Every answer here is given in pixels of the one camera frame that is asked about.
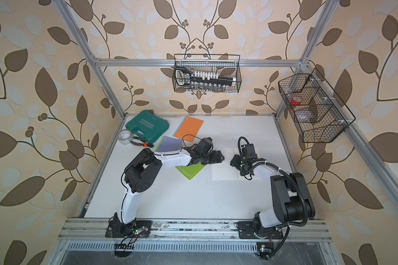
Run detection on green cover notebook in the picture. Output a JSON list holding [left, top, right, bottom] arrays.
[[176, 163, 205, 181]]

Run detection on orange cover notebook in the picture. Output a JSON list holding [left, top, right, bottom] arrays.
[[174, 116, 204, 142]]

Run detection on orange black pliers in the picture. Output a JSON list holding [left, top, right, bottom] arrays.
[[130, 136, 154, 148]]

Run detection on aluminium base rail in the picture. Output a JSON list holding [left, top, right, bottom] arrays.
[[58, 218, 333, 242]]

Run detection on aluminium cage frame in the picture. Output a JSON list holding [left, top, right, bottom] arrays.
[[51, 0, 398, 265]]

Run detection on purple cover notebook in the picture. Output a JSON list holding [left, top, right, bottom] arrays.
[[155, 136, 182, 153]]

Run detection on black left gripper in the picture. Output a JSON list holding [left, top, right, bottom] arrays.
[[199, 150, 226, 164]]

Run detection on black wire basket centre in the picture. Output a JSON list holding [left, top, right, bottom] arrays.
[[172, 53, 242, 93]]

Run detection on green plastic tool case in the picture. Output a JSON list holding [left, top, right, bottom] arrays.
[[125, 110, 169, 144]]

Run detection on black wire basket right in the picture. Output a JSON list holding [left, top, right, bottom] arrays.
[[278, 68, 356, 144]]

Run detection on red object in basket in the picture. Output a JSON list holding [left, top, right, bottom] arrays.
[[290, 96, 302, 106]]

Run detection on clear tape roll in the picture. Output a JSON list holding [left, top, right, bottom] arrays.
[[118, 129, 133, 145]]

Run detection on socket wrench set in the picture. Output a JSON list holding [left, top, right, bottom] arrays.
[[172, 67, 240, 93]]

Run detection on white lined notebook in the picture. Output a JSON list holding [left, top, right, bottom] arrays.
[[211, 148, 249, 181]]

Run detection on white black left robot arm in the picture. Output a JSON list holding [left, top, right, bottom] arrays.
[[113, 138, 224, 226]]

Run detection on black wire basket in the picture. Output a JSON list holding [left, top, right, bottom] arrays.
[[172, 53, 242, 93], [278, 68, 356, 144]]

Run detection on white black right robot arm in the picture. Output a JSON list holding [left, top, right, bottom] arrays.
[[230, 142, 316, 239]]

